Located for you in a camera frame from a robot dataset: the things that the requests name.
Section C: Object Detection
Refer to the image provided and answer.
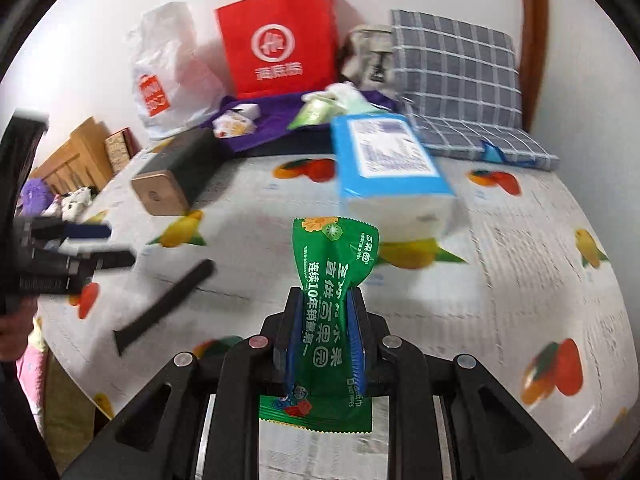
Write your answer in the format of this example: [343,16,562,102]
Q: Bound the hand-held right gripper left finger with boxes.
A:
[62,286,308,480]

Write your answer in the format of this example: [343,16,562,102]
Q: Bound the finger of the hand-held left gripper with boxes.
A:
[59,248,137,274]
[31,221,114,242]

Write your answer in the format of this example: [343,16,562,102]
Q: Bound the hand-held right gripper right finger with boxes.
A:
[345,287,583,480]

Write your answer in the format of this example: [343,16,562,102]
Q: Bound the dark green wipes packet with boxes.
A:
[258,216,382,434]

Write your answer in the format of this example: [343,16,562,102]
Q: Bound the person's left forearm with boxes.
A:
[0,359,60,480]

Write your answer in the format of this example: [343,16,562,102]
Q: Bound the person's left hand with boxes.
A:
[0,300,39,362]

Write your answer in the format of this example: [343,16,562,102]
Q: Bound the purple plush toy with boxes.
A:
[22,177,56,216]

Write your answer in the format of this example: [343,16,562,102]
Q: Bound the white plush toy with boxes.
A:
[42,186,97,221]

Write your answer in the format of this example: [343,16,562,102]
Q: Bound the wooden furniture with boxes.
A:
[32,116,114,196]

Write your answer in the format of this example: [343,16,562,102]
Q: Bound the black rectangular bar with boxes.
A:
[112,259,217,359]

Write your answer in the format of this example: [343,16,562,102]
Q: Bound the brown patterned box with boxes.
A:
[104,127,141,176]

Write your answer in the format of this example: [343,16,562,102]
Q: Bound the black box with gold end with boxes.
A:
[131,127,227,216]

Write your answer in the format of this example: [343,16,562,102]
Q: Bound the pink cloth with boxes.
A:
[17,320,49,412]

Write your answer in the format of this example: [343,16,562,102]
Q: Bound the fruit print bed sheet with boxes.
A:
[37,152,632,480]

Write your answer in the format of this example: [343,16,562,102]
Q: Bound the blue tissue pack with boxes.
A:
[330,112,471,242]

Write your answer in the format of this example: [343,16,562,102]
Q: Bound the white plastic bag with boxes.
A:
[125,2,227,141]

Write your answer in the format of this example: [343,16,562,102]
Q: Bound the purple cloth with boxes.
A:
[200,91,401,157]

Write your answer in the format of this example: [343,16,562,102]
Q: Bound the green white packet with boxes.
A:
[287,96,347,131]

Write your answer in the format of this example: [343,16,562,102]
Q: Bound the folded grey plaid cloth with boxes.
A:
[405,110,561,172]

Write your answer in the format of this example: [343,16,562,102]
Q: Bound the crumpled white tissue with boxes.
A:
[324,81,362,103]

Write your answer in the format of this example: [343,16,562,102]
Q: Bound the red paper bag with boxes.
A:
[215,0,341,100]

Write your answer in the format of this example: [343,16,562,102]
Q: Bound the grey printed cloth bag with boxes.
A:
[340,24,396,91]

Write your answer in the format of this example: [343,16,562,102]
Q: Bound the grey plaid pillow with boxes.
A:
[390,9,524,131]

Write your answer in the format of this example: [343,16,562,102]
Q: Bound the wooden headboard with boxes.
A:
[517,0,549,132]

